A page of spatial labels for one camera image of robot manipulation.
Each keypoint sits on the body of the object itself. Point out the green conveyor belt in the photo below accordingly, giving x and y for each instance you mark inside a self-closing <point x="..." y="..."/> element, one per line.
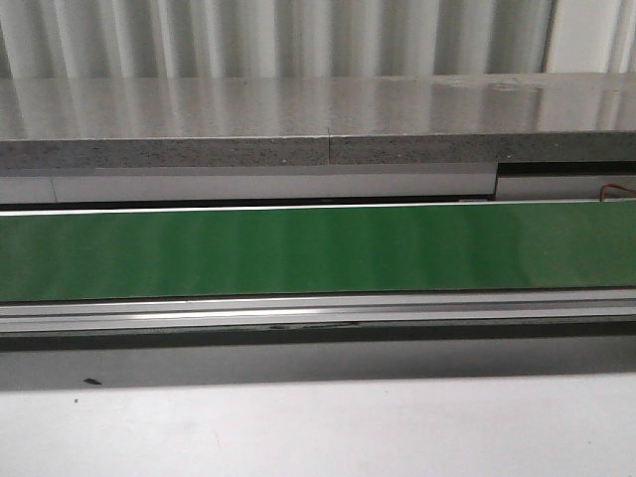
<point x="100" y="255"/>

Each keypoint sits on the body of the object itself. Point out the grey stone countertop slab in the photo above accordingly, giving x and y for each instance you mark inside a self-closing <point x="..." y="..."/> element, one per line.
<point x="144" y="123"/>

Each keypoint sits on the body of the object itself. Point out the grey panel under countertop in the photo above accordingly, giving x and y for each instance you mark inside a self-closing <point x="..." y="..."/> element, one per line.
<point x="434" y="182"/>

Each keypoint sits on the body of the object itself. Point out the silver conveyor frame rail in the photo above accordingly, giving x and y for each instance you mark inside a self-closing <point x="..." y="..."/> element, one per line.
<point x="320" y="312"/>

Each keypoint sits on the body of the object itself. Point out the white corrugated curtain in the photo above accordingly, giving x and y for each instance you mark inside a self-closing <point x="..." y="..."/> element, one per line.
<point x="313" y="39"/>

